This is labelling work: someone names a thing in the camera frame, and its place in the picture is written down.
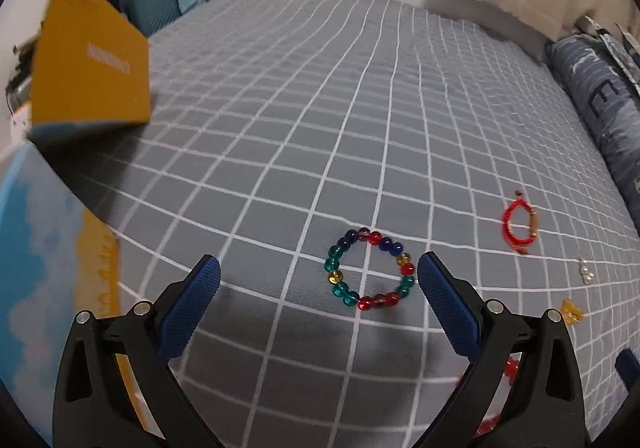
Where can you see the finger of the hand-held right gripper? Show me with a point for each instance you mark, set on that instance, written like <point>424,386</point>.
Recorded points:
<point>625,367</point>

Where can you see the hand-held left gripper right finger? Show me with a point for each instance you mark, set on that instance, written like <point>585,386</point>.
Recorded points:
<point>447,300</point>

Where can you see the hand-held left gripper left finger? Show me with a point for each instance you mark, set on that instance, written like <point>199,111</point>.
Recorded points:
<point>192,300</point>

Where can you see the white cardboard box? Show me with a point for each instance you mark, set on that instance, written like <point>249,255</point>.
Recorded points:
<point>90,67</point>

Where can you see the grey checked bed sheet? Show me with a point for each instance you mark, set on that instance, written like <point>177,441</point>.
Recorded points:
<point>325,102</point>

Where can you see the dark blue printed pillow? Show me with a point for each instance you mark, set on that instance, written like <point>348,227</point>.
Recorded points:
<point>600,102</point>

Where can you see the patterned grey pillow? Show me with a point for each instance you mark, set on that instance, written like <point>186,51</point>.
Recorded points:
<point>620,42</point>

